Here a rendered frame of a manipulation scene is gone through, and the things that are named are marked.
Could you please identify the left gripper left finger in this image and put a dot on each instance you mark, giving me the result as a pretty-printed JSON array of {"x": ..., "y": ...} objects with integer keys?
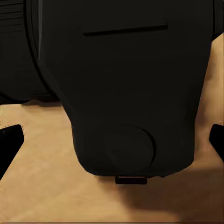
[{"x": 11, "y": 139}]

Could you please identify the digital camera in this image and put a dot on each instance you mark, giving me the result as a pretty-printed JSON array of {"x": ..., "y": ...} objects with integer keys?
[{"x": 129, "y": 74}]

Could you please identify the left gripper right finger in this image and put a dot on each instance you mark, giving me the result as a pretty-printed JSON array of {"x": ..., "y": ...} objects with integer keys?
[{"x": 216, "y": 138}]

